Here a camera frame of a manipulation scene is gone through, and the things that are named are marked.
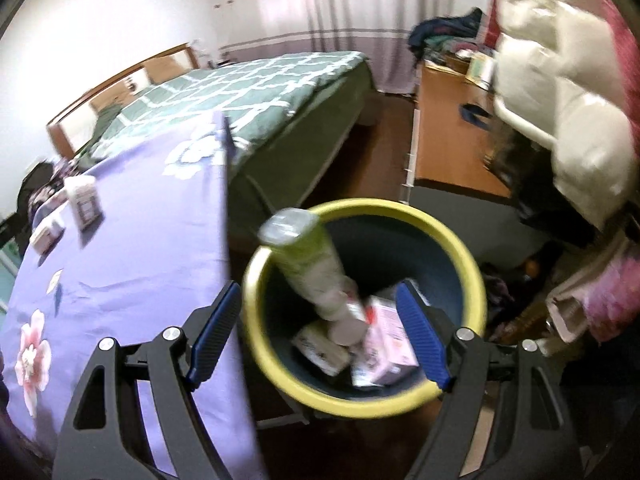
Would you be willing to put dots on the white printed carton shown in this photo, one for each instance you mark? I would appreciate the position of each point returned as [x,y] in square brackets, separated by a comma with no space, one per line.
[320,347]

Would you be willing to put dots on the bed with green checked quilt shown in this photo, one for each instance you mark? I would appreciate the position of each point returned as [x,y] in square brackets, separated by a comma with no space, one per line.
[280,90]

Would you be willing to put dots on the black backpack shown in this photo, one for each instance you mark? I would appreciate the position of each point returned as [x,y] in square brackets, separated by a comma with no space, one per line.
[35,195]

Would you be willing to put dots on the small white paper scrap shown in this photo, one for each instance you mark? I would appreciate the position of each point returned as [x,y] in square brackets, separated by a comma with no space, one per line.
[55,281]

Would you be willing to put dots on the beige bag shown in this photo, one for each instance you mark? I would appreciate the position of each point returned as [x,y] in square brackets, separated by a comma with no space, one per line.
[567,305]

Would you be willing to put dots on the small white pink box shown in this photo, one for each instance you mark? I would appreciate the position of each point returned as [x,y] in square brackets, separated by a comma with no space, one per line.
[47,234]

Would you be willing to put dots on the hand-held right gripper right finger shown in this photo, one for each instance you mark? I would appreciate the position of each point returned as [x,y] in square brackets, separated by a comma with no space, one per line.
[420,340]

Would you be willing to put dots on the red garment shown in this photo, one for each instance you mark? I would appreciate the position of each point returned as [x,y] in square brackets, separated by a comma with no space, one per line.
[494,20]

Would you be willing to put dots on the striped beige curtain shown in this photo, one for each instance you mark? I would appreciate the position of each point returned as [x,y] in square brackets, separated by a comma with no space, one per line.
[350,0]

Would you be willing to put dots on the purple floral table cloth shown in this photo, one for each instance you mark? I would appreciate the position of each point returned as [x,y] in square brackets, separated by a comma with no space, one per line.
[150,240]

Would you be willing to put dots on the yellow-rimmed dark waste bin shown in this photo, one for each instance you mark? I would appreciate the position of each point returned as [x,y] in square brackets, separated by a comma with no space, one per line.
[400,207]

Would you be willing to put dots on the brown pillow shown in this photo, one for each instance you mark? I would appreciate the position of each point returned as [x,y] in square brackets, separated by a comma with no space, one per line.
[165,67]

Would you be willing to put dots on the green snack can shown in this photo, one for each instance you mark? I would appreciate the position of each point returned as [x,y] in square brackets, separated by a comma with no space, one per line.
[305,255]

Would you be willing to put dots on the white labelled tub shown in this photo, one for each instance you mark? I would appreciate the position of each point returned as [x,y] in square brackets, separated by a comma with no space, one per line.
[84,202]

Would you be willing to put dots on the pile of dark clothes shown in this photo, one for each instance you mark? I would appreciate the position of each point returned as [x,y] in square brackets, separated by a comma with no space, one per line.
[445,30]

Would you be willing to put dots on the pale green box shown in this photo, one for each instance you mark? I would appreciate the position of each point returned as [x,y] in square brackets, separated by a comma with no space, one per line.
[480,67]

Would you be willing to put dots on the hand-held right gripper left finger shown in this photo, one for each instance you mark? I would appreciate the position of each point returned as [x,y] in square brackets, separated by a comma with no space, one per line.
[215,330]

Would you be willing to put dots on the wooden desk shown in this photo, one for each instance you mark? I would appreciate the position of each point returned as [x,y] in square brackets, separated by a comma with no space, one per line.
[450,145]

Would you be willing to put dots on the cream puffer jacket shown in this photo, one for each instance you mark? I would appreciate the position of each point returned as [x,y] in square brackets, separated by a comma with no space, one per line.
[565,85]

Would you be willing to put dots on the wooden bed headboard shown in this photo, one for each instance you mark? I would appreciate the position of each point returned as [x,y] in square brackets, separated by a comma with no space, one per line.
[70,120]

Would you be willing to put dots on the pink floral cloth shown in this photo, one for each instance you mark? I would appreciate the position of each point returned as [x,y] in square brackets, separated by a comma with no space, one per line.
[615,300]

